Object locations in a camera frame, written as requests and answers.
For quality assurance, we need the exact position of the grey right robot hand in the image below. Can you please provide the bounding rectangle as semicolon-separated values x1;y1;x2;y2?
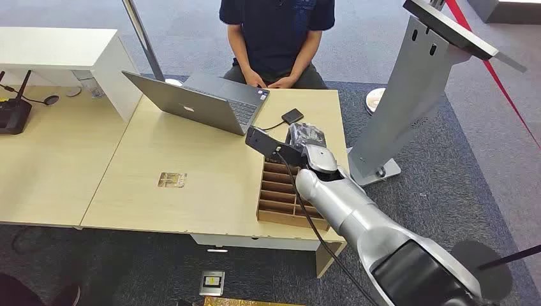
286;122;338;175

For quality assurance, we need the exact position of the wooden slotted card box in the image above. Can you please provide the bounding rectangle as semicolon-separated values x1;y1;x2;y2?
256;157;331;231

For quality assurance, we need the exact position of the person's left hand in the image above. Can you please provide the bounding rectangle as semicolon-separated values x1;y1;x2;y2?
267;75;299;89

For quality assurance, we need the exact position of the person's hand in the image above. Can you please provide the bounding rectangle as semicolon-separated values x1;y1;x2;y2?
245;69;268;89
267;75;299;89

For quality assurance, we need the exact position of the person's right hand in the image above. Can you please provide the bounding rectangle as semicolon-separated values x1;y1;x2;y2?
245;69;268;89

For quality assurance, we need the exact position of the person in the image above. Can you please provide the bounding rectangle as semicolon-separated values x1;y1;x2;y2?
219;0;336;91

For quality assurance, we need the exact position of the gold card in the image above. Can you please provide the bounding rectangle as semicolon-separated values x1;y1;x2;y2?
157;172;188;189

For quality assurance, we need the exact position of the small black square device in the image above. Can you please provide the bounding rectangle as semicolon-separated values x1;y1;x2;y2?
281;108;305;126

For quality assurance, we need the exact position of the round silver floor base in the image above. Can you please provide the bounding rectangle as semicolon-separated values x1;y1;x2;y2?
365;87;387;115

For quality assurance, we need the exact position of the wooden desk side panel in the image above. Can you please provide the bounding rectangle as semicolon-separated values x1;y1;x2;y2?
316;240;348;279

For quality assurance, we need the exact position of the grey kiosk stand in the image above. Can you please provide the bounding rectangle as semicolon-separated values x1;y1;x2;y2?
348;0;528;187

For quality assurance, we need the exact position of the grey laptop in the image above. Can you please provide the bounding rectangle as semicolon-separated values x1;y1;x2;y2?
121;69;271;137

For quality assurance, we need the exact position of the gold sheet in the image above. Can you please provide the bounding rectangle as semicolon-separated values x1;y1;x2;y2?
204;296;306;306

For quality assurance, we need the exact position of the silver floor socket box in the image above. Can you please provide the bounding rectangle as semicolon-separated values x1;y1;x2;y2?
198;270;226;296

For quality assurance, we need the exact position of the red barrier tape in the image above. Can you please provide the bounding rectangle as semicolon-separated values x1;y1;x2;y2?
445;0;541;150

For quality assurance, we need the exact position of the black round stanchion base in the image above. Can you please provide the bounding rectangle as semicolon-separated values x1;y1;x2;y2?
450;240;514;302

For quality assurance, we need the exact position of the silver pole with round base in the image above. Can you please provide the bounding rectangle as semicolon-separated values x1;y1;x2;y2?
121;0;184;87

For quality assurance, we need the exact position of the black stanchion pole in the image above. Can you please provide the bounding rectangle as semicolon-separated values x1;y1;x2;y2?
477;244;541;271

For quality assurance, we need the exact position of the grey block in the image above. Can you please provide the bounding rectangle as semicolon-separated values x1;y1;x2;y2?
466;0;541;24

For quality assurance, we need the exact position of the white desk shelf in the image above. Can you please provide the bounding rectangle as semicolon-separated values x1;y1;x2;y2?
0;27;144;123

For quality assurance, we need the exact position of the black router with antennas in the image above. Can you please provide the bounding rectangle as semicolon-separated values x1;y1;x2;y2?
0;69;33;136

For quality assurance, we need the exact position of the dark shoe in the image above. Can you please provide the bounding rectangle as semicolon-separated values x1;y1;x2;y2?
0;272;82;306

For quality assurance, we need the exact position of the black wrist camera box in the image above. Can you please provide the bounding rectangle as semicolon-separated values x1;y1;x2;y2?
245;126;307;168

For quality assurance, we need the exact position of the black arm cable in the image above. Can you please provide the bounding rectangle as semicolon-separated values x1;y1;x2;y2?
275;152;378;306

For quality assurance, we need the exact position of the black router cable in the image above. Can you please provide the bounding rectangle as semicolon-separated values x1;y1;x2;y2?
0;84;48;105

